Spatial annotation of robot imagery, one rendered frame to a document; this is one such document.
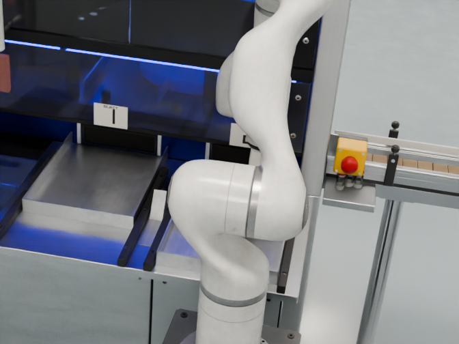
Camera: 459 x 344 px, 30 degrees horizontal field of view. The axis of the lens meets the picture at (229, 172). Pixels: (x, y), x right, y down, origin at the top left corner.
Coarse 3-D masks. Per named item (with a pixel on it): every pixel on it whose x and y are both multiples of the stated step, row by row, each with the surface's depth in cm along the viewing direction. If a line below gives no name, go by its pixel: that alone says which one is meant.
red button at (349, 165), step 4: (344, 160) 201; (348, 160) 201; (352, 160) 201; (356, 160) 202; (344, 164) 201; (348, 164) 201; (352, 164) 201; (356, 164) 201; (344, 168) 202; (348, 168) 201; (352, 168) 201; (356, 168) 201; (344, 172) 203; (348, 172) 202; (352, 172) 202
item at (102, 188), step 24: (72, 144) 224; (48, 168) 208; (72, 168) 213; (96, 168) 214; (120, 168) 215; (144, 168) 216; (48, 192) 203; (72, 192) 204; (96, 192) 205; (120, 192) 205; (144, 192) 200; (72, 216) 194; (96, 216) 193; (120, 216) 192
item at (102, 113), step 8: (96, 104) 208; (104, 104) 208; (96, 112) 209; (104, 112) 209; (112, 112) 209; (120, 112) 208; (96, 120) 211; (104, 120) 210; (112, 120) 210; (120, 120) 209
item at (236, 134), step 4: (232, 124) 205; (236, 124) 205; (232, 128) 205; (236, 128) 205; (232, 132) 206; (236, 132) 206; (240, 132) 206; (244, 132) 205; (232, 136) 206; (236, 136) 206; (240, 136) 206; (232, 140) 207; (236, 140) 207; (240, 140) 207; (232, 144) 207; (236, 144) 207; (240, 144) 207; (244, 144) 207
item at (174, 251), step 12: (168, 228) 188; (168, 240) 190; (180, 240) 190; (252, 240) 193; (264, 240) 193; (156, 252) 181; (168, 252) 186; (180, 252) 187; (192, 252) 187; (264, 252) 189; (276, 252) 189; (156, 264) 182; (168, 264) 182; (180, 264) 181; (192, 264) 181; (276, 264) 186; (276, 276) 179
